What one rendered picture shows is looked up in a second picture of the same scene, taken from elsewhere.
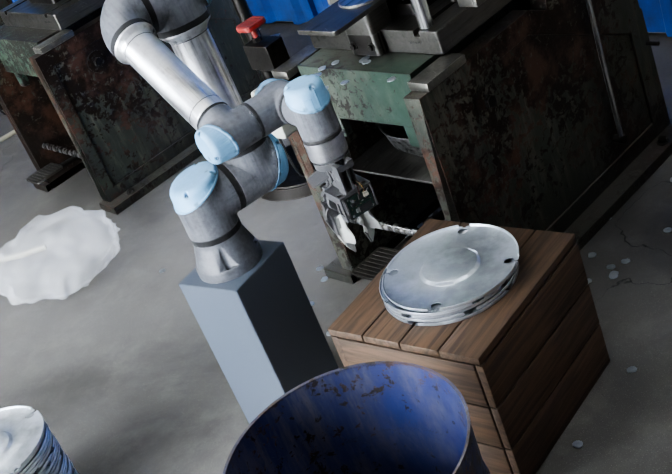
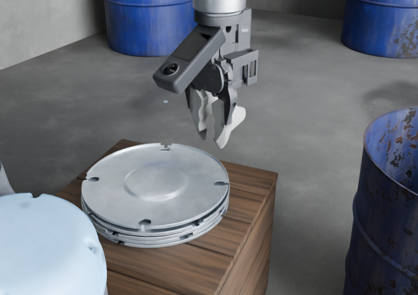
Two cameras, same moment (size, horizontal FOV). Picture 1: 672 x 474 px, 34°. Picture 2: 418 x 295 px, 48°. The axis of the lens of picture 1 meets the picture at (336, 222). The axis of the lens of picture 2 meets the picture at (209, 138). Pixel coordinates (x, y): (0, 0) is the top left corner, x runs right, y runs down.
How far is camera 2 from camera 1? 233 cm
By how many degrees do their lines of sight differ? 96
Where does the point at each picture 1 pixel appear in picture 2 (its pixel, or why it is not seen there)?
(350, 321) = (203, 272)
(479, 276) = (181, 162)
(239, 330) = not seen: outside the picture
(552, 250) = not seen: hidden behind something
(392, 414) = (362, 205)
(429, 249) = (114, 198)
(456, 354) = (271, 184)
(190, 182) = (47, 234)
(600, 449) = not seen: hidden behind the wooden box
